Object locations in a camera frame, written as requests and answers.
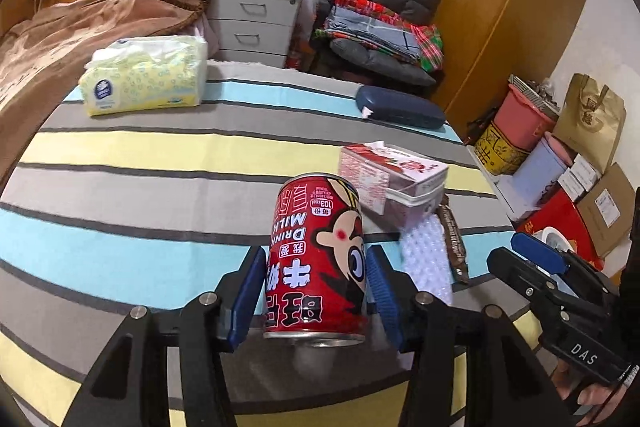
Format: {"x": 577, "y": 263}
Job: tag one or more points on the clear bubble wrap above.
{"x": 425, "y": 257}

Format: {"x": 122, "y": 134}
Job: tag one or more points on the lavender storage container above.
{"x": 540, "y": 167}

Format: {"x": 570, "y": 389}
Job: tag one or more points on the cardboard box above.
{"x": 607, "y": 207}

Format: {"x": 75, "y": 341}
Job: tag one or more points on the white plastic bag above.
{"x": 309, "y": 2}

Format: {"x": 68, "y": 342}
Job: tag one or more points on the pink white carton box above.
{"x": 385, "y": 177}

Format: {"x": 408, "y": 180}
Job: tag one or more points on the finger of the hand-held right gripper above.
{"x": 520, "y": 277}
{"x": 540, "y": 249}

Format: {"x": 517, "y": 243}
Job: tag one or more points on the yellow patterned tin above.
{"x": 500, "y": 152}

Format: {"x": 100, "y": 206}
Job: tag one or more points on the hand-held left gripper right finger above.
{"x": 385, "y": 302}

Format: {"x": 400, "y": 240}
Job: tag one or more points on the brown snack wrapper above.
{"x": 455, "y": 242}

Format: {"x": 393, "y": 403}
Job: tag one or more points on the wooden wardrobe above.
{"x": 500, "y": 7}

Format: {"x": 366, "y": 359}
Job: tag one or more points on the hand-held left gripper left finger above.
{"x": 245, "y": 299}

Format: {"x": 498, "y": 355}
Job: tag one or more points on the stack of folded clothes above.
{"x": 380, "y": 32}

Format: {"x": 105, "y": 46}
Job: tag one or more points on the dark blue glasses case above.
{"x": 400, "y": 107}

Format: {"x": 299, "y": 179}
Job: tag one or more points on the yellow tissue pack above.
{"x": 145, "y": 77}

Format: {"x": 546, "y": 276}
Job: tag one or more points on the brown paper bag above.
{"x": 590, "y": 117}

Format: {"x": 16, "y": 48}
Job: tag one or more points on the pink bucket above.
{"x": 525, "y": 117}

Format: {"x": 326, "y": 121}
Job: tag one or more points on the striped bed sheet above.
{"x": 150, "y": 187}

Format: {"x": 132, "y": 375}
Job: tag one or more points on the grey drawer nightstand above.
{"x": 255, "y": 22}

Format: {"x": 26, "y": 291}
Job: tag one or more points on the person's right hand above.
{"x": 587, "y": 394}

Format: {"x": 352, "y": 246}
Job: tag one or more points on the red gift box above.
{"x": 565, "y": 217}

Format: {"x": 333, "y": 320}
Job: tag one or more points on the brown blanket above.
{"x": 90, "y": 22}

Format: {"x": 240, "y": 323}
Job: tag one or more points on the red cartoon milk can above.
{"x": 310, "y": 267}

